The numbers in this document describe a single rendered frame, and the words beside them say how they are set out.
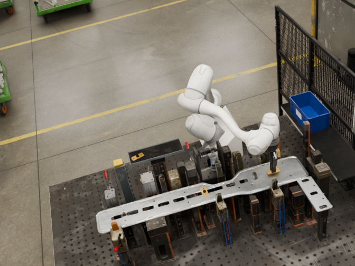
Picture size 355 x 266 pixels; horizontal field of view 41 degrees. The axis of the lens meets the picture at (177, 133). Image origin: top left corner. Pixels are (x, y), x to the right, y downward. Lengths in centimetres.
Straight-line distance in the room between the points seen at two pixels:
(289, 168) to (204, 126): 80
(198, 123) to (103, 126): 223
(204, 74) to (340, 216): 128
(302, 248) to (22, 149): 366
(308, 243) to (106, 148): 282
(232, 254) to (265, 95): 290
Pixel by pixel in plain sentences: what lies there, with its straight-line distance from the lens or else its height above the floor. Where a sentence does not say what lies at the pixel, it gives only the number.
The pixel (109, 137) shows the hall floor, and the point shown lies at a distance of 541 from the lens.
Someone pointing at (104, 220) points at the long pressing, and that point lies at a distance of 305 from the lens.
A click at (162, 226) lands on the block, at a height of 103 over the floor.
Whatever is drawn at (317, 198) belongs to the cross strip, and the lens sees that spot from 296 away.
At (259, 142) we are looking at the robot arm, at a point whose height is 142.
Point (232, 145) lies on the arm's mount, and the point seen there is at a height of 84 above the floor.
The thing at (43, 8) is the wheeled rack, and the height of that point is 28.
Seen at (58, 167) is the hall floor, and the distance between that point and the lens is 525.
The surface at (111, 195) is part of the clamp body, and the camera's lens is 310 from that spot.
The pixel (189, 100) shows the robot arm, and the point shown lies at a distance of 304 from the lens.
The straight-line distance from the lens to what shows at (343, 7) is 527.
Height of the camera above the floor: 314
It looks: 37 degrees down
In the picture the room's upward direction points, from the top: 12 degrees counter-clockwise
